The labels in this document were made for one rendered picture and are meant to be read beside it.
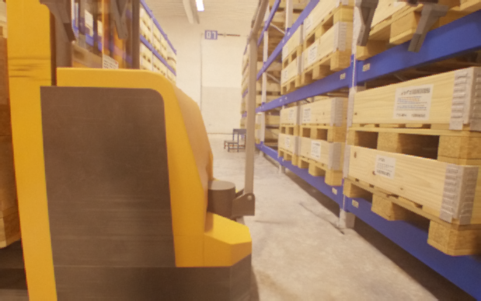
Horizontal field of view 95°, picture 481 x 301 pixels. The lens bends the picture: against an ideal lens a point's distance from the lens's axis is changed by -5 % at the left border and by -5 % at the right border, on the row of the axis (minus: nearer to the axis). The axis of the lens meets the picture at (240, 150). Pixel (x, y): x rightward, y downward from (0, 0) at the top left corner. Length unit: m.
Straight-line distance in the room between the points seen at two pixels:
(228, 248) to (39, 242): 0.65
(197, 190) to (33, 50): 0.67
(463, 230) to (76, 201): 1.34
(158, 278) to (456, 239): 1.06
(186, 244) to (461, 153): 1.00
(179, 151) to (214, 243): 0.32
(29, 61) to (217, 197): 0.83
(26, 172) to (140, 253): 0.46
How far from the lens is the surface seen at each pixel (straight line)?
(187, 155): 0.73
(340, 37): 2.04
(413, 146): 1.40
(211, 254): 0.84
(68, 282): 1.02
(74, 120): 0.84
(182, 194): 0.76
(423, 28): 0.72
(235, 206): 1.14
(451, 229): 1.17
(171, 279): 0.90
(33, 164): 0.99
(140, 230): 0.83
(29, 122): 0.98
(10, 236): 1.11
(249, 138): 1.10
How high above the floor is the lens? 0.74
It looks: 6 degrees down
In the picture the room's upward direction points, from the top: 2 degrees clockwise
